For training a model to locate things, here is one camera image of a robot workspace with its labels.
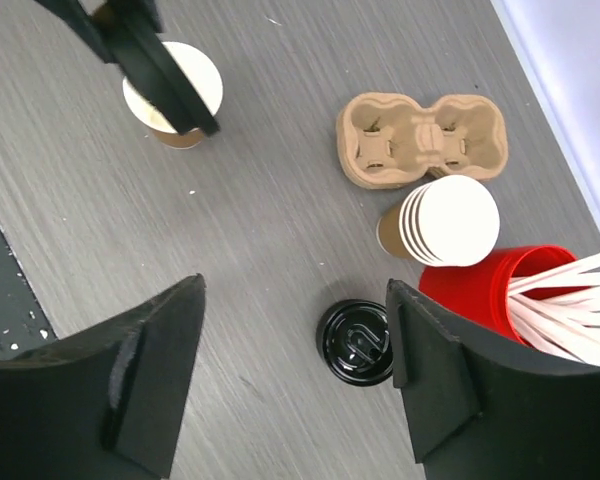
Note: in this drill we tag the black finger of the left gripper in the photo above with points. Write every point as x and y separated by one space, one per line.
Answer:
91 27

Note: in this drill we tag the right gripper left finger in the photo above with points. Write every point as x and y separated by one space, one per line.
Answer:
107 402

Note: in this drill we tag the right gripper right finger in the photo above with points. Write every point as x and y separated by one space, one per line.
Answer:
481 406

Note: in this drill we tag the black plastic cup lid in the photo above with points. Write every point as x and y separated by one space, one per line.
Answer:
156 76

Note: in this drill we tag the single brown paper cup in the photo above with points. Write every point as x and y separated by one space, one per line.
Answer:
203 74

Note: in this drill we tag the stack of paper cups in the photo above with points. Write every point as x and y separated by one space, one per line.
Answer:
452 221

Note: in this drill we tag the red straw holder cup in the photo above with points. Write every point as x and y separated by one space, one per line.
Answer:
479 292

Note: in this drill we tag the wrapped white straws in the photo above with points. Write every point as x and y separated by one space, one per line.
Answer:
558 311

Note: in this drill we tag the stacked pulp cup carriers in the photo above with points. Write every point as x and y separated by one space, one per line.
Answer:
388 140

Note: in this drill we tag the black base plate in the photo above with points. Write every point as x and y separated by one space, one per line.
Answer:
24 325

